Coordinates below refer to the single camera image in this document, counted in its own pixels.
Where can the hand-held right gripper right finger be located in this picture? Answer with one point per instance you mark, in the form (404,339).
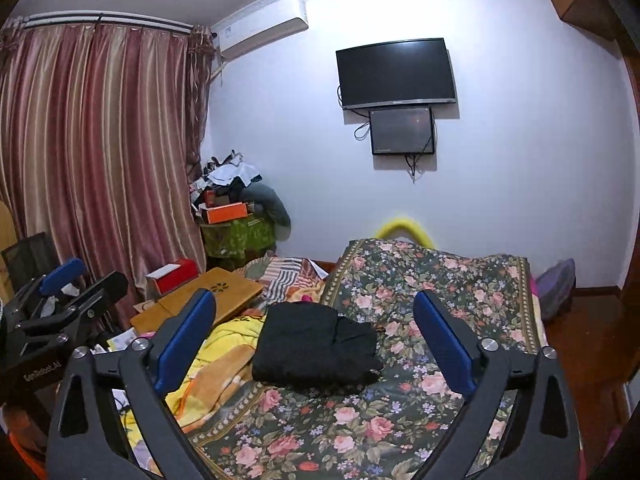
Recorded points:
(445,340)

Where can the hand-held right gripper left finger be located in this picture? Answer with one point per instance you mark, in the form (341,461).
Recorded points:
(185,340)

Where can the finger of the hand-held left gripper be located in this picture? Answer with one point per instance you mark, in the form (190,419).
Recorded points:
(100,290)
(62,270)

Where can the black zip hoodie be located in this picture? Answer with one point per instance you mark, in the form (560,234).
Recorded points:
(310,345)

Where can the pile of clothes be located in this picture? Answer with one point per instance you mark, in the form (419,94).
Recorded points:
(225,175)

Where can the black mesh chair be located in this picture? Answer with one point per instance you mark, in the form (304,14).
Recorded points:
(30,255)

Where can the yellow cartoon blanket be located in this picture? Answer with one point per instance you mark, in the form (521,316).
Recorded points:
(225,360)

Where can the white paper sheets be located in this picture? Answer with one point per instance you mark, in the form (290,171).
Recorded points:
(120,342)

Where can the red box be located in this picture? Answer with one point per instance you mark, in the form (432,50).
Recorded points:
(175,277)

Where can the wooden lap desk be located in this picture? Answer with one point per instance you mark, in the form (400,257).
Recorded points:
(230,290)

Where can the dark floral blanket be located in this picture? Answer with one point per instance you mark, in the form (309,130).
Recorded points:
(400,270)

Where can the green patterned box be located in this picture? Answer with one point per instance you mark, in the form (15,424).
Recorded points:
(240,240)

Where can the striped maroon curtain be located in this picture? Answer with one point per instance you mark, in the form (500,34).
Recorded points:
(100,160)

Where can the purple bag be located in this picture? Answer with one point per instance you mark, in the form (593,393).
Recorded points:
(555,285)

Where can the striped cloth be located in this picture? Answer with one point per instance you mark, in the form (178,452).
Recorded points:
(290,275)

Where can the yellow hoop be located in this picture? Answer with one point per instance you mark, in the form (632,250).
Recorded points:
(400,222)

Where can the orange box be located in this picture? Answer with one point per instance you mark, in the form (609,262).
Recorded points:
(225,213)

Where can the curtain rod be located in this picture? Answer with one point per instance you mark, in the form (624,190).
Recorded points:
(100,21)

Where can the brown wooden door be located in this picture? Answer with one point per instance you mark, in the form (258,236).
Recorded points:
(632,160)

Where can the white air conditioner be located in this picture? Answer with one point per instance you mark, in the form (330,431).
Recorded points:
(260,25)

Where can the small black wall monitor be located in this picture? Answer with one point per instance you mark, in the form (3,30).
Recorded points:
(401,130)

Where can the black wall television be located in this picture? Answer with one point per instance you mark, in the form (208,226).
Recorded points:
(395,72)

